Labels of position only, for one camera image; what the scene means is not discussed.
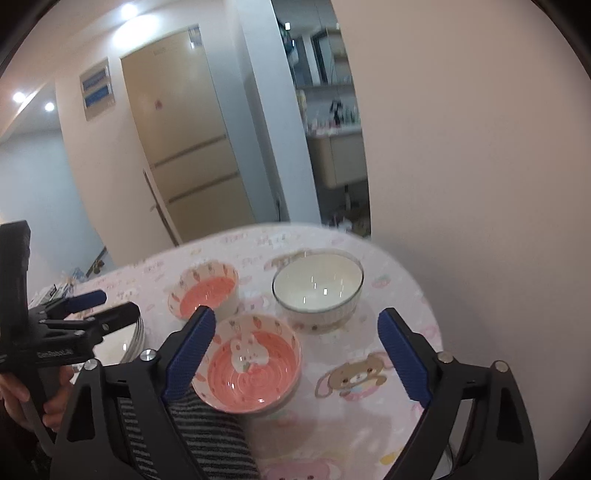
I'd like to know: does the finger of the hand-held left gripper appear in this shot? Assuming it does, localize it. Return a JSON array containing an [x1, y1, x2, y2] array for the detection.
[[44, 302, 140, 344], [28, 290, 108, 321]]

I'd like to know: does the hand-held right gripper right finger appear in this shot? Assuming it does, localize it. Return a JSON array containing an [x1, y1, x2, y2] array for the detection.
[[378, 308, 539, 480]]

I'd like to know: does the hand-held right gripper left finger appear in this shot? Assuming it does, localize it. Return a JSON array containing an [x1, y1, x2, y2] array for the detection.
[[50, 305, 217, 480]]

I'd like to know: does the white plate small cartoon print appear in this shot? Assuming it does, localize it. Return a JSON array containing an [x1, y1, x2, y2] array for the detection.
[[121, 317, 144, 363], [92, 318, 141, 366]]

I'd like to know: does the white plate large cartoon print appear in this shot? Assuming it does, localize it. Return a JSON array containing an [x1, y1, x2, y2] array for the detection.
[[126, 316, 147, 361]]

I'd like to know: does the pink and white ceramic bowl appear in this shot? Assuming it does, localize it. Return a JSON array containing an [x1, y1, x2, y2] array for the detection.
[[191, 314, 304, 415], [167, 261, 241, 322]]

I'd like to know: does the white ribbed bowl dark rim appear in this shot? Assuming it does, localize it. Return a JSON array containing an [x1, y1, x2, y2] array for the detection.
[[271, 248, 365, 334]]

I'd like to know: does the person's left hand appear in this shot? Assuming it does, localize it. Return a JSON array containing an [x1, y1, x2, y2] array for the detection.
[[0, 364, 75, 432]]

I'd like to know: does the pink cartoon printed tablecloth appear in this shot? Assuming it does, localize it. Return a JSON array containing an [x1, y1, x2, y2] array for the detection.
[[28, 224, 444, 480]]

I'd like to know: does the person's striped clothing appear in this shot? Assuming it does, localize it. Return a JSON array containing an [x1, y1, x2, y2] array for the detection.
[[115, 392, 259, 480]]

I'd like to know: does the beige refrigerator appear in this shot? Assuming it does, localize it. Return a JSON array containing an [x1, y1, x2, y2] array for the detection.
[[121, 25, 257, 232]]

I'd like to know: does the beige vanity cabinet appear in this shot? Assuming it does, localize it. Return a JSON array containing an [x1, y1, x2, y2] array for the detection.
[[307, 131, 369, 190]]

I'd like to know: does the bathroom mirror cabinet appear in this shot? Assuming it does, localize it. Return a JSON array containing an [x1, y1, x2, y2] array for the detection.
[[277, 16, 354, 88]]

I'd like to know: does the grey wall electrical panel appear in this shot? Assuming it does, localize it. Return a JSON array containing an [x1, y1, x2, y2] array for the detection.
[[79, 56, 115, 121]]

